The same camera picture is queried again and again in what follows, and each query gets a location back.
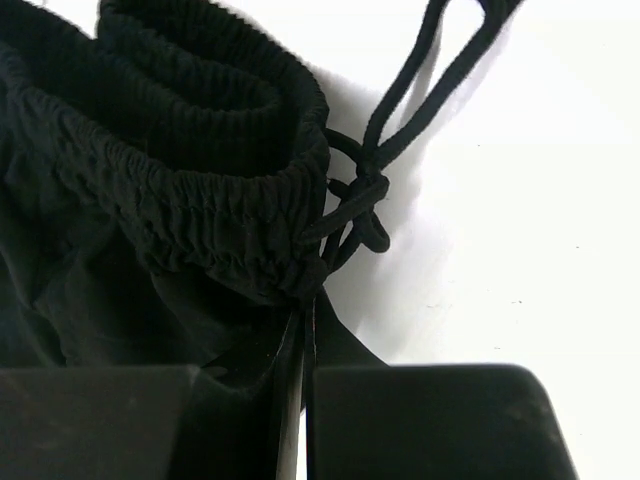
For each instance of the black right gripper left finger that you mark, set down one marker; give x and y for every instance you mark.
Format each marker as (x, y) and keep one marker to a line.
(234, 419)

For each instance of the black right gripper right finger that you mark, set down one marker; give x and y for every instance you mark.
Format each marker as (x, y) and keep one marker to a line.
(370, 420)

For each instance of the black trousers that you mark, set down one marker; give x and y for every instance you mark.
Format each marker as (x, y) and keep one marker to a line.
(176, 168)

